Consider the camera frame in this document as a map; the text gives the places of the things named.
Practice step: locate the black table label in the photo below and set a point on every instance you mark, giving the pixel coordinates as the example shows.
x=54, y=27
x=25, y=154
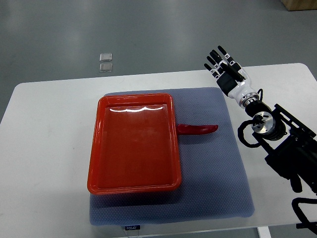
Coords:
x=132, y=228

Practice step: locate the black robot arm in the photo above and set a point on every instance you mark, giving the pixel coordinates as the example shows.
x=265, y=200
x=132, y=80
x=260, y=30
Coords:
x=290, y=145

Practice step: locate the upper silver floor plate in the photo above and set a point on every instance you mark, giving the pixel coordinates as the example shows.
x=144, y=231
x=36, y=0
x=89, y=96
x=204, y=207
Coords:
x=105, y=57

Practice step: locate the red plastic tray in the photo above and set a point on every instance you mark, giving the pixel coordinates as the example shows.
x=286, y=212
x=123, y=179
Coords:
x=135, y=147

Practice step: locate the blue-grey textured mat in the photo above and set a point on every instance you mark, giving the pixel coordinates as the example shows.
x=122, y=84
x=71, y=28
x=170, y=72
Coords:
x=214, y=182

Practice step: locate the cardboard box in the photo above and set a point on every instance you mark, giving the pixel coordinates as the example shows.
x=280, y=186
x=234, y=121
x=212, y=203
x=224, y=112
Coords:
x=298, y=5

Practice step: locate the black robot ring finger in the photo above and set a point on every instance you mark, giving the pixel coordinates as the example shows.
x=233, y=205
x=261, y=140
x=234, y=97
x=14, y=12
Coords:
x=215, y=64

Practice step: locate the white table leg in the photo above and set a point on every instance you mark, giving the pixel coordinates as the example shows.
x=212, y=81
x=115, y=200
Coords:
x=263, y=232

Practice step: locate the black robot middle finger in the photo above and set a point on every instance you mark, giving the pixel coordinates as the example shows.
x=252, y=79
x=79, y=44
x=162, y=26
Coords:
x=217, y=58

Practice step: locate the red chili pepper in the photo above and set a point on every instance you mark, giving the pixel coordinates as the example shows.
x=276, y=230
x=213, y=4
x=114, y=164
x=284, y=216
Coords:
x=186, y=129

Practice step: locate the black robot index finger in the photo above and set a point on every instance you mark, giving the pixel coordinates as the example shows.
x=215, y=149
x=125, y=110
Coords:
x=228, y=57

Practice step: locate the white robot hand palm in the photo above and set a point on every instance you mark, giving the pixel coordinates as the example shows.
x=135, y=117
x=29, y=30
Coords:
x=240, y=91

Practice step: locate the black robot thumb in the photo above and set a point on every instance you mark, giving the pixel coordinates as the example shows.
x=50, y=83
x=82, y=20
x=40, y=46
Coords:
x=232, y=72

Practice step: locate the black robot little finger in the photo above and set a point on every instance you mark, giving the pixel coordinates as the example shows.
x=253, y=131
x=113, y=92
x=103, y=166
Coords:
x=215, y=70

